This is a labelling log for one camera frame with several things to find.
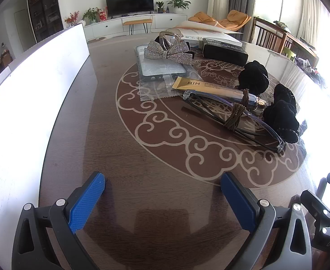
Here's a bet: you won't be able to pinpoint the white TV cabinet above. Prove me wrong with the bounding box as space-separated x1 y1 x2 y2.
83 13 188 41

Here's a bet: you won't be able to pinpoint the white and blue box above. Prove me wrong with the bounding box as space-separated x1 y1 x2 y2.
180 35 203 48

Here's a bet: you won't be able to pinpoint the black television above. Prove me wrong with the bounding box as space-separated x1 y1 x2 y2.
105 0 155 16

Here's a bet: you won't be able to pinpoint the wooden chair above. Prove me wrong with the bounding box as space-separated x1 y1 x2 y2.
250 16 293 54

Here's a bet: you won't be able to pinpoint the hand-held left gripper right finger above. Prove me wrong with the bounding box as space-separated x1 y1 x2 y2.
221 171 313 270

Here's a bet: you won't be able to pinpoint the black printed box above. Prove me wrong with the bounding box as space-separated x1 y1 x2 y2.
203 37 249 67

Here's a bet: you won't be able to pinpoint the brown hair tie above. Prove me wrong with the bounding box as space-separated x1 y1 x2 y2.
224 88 252 132

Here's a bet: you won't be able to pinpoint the white open book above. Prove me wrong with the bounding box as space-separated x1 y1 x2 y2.
178 20 243 48

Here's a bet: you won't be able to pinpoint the gold cream tube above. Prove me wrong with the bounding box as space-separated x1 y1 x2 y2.
172 76 268 110

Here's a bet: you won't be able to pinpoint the black velvet scrunchie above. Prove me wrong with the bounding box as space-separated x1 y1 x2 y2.
236 60 270 95

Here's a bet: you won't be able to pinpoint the clear frame glasses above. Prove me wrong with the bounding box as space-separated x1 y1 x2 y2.
181 88 287 154

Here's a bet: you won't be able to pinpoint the wooden side table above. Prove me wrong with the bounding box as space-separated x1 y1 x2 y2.
279 20 321 68

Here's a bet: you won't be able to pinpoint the clutter of small things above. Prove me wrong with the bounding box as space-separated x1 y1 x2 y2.
294 56 327 83

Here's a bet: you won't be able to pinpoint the bushy green potted plant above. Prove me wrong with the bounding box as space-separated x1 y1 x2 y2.
82 7 101 25

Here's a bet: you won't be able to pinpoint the black velvet bow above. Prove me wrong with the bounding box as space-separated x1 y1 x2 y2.
263 83 300 144

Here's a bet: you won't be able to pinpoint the phone case in plastic bag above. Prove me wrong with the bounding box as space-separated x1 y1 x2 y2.
134 45 203 102

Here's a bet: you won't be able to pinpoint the red flowers in white vase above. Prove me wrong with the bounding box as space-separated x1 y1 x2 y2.
64 11 86 28

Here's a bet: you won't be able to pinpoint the rhinestone bow hair clip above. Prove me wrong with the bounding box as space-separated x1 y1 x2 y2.
144 40 197 62

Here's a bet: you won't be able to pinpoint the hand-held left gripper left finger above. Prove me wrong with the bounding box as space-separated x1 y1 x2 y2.
11 171 106 270

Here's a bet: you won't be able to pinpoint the large green potted plant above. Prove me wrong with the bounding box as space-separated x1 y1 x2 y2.
167 0 191 14

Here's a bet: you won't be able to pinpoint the clear hair claw clip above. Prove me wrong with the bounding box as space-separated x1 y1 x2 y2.
159 29 184 51

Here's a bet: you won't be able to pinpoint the orange bench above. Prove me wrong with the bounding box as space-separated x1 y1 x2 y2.
122 19 153 36

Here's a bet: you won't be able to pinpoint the dark glass display cabinet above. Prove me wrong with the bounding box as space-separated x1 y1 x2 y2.
26 0 64 44

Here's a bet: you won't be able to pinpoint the orange lounge chair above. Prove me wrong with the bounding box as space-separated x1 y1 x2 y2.
188 9 252 33

